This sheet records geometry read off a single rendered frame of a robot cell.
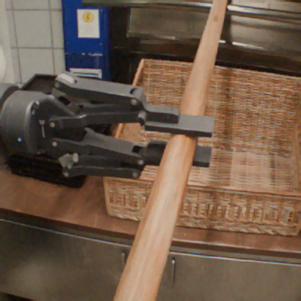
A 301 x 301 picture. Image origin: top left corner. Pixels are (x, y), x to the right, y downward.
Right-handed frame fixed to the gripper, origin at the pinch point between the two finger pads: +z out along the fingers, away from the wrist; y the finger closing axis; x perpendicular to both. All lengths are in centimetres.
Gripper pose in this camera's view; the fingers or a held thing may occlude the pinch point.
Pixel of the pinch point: (180, 139)
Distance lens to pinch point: 51.0
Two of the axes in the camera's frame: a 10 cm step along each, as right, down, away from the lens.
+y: 0.0, 8.2, 5.7
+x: -2.0, 5.6, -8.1
